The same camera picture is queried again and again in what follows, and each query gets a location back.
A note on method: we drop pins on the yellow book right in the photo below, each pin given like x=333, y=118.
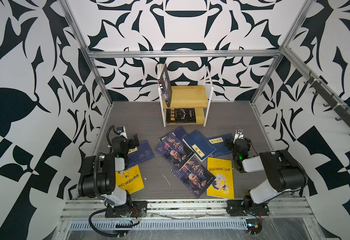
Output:
x=222, y=186

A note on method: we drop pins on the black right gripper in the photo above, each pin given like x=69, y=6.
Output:
x=230, y=143

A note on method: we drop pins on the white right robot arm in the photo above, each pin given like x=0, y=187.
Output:
x=284, y=173

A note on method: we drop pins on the yellow book left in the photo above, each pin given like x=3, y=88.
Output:
x=130, y=180

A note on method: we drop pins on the thick blue book yellow label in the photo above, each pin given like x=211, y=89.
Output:
x=201, y=146

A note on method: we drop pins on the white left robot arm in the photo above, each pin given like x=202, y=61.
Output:
x=98, y=173

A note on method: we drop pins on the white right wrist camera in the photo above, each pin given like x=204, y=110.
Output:
x=239, y=134

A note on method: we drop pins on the black book yellow title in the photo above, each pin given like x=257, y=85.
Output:
x=181, y=116

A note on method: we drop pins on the purple portrait book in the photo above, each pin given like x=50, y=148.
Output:
x=195, y=177
x=175, y=151

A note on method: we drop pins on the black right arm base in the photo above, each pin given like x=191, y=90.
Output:
x=246, y=207

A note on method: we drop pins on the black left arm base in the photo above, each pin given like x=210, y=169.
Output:
x=134, y=209

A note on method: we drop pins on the black standing book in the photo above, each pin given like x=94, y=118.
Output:
x=165, y=83

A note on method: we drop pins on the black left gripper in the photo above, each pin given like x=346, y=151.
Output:
x=132, y=142

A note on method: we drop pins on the grey wall hook rail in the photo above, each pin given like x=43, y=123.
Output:
x=332, y=100

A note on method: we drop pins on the wooden white-framed bookshelf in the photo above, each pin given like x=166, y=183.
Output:
x=197, y=97

